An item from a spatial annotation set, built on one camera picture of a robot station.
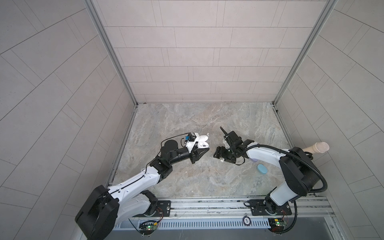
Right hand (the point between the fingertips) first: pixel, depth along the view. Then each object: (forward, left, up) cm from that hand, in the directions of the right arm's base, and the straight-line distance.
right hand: (216, 158), depth 87 cm
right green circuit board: (-33, -24, -3) cm, 40 cm away
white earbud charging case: (-1, +8, +21) cm, 22 cm away
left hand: (-3, +5, +19) cm, 20 cm away
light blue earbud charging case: (-8, -24, 0) cm, 26 cm away
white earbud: (-1, -3, 0) cm, 3 cm away
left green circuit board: (-31, +35, 0) cm, 47 cm away
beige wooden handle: (-9, -43, +23) cm, 49 cm away
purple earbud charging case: (-13, -13, +24) cm, 30 cm away
